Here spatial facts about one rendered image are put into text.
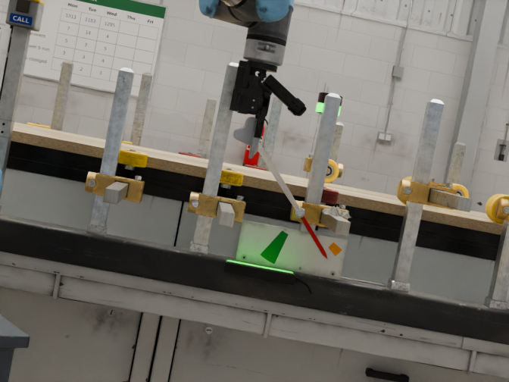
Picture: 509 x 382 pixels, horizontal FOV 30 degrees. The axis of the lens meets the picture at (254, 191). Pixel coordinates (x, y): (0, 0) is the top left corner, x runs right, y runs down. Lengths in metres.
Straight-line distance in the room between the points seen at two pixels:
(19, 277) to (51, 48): 7.23
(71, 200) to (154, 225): 0.22
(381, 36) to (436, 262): 7.28
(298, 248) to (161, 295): 0.35
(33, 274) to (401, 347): 0.92
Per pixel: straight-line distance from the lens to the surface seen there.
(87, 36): 9.50
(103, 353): 2.62
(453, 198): 2.14
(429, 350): 2.44
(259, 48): 2.10
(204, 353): 2.61
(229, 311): 2.35
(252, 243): 2.30
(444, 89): 9.93
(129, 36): 9.48
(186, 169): 2.48
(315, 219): 2.30
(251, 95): 2.10
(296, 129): 9.58
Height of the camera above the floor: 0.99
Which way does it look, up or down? 3 degrees down
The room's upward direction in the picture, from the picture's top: 11 degrees clockwise
